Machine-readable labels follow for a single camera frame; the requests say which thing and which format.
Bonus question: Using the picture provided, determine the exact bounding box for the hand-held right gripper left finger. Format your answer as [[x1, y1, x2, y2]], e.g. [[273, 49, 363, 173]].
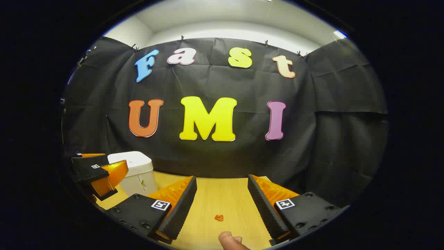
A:
[[106, 175, 198, 244]]

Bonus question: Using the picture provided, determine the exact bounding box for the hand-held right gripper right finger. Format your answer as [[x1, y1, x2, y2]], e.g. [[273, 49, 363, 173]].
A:
[[247, 174, 349, 245]]

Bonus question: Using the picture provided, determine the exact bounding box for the white desktop garbage bin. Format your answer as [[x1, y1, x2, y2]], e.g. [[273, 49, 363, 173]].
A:
[[108, 151, 154, 197]]

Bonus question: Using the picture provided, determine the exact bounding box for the wooden desktop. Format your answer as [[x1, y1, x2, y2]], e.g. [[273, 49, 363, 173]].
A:
[[97, 170, 278, 250]]

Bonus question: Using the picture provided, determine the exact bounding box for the black backdrop cloth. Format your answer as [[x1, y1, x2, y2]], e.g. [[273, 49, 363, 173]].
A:
[[62, 36, 388, 209]]

